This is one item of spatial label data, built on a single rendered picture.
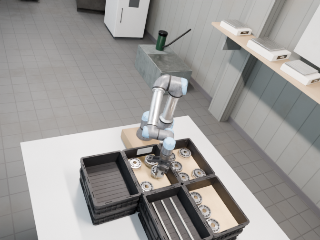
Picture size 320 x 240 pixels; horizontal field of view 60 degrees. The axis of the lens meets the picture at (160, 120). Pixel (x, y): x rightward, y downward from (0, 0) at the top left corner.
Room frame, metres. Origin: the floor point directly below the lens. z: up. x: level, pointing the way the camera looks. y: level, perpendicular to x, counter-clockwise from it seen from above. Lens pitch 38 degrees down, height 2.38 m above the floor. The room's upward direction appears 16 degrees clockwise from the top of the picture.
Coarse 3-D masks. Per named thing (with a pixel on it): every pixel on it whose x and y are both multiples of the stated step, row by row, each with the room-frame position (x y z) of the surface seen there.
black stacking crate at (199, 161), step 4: (184, 140) 1.70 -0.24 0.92; (188, 140) 1.73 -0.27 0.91; (176, 144) 1.66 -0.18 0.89; (180, 144) 1.69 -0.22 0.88; (184, 144) 1.71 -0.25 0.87; (188, 144) 1.72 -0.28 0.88; (176, 148) 1.67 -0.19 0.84; (180, 148) 1.70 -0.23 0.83; (188, 148) 1.70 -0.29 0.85; (192, 148) 1.67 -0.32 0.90; (192, 152) 1.65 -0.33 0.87; (196, 152) 1.62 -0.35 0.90; (192, 156) 1.64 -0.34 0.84; (196, 156) 1.61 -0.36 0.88; (200, 156) 1.57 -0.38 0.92; (196, 160) 1.59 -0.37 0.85; (200, 160) 1.56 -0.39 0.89; (200, 164) 1.55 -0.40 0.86; (204, 164) 1.52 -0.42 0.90; (200, 168) 1.53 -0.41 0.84; (204, 168) 1.51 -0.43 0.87; (208, 168) 1.48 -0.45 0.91; (208, 172) 1.47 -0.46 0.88; (212, 172) 1.44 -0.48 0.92
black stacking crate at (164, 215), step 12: (168, 192) 1.18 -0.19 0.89; (180, 192) 1.21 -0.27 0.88; (144, 204) 1.05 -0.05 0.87; (156, 204) 1.11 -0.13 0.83; (168, 204) 1.13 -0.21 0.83; (180, 204) 1.16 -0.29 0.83; (156, 216) 1.02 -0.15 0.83; (168, 216) 1.04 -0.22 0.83; (192, 216) 1.07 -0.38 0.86; (168, 228) 0.96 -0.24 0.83; (180, 228) 0.98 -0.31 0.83; (192, 228) 1.01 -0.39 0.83; (204, 228) 0.98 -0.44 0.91
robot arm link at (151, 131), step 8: (160, 80) 1.69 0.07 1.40; (168, 80) 1.70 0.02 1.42; (152, 88) 1.67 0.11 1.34; (160, 88) 1.65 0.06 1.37; (152, 96) 1.62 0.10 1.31; (160, 96) 1.62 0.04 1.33; (152, 104) 1.56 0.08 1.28; (160, 104) 1.58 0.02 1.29; (152, 112) 1.51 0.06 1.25; (152, 120) 1.46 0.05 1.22; (144, 128) 1.41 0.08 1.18; (152, 128) 1.42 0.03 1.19; (144, 136) 1.38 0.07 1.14; (152, 136) 1.38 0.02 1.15
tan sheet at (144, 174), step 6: (144, 156) 1.50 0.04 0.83; (144, 162) 1.43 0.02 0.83; (144, 168) 1.38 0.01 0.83; (150, 168) 1.40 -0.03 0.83; (138, 174) 1.31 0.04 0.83; (144, 174) 1.32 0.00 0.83; (150, 174) 1.34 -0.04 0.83; (138, 180) 1.25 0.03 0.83; (144, 180) 1.27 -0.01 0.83; (150, 180) 1.28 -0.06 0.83; (156, 180) 1.30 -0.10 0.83; (162, 180) 1.31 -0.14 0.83; (168, 180) 1.33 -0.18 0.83; (156, 186) 1.25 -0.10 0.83; (162, 186) 1.26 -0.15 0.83
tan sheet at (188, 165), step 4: (176, 152) 1.64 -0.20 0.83; (176, 156) 1.59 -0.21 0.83; (176, 160) 1.55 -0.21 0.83; (180, 160) 1.56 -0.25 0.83; (184, 160) 1.57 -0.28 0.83; (188, 160) 1.58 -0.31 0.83; (192, 160) 1.60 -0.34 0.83; (184, 164) 1.53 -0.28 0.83; (188, 164) 1.54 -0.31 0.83; (192, 164) 1.56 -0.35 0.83; (196, 164) 1.57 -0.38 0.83; (184, 168) 1.49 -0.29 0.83; (188, 168) 1.50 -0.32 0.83; (192, 168) 1.52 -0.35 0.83; (188, 172) 1.46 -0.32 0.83
